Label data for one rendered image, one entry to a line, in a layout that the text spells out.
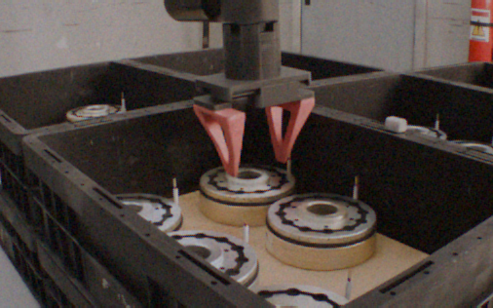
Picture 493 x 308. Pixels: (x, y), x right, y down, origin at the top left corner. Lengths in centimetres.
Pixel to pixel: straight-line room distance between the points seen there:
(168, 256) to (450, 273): 15
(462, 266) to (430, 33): 341
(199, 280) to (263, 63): 30
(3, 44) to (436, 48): 290
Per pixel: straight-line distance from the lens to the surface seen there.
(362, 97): 82
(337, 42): 401
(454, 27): 363
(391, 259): 51
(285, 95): 55
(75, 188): 41
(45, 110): 97
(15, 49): 394
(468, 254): 32
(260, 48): 53
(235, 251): 45
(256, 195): 55
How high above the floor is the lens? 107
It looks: 18 degrees down
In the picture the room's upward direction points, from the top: straight up
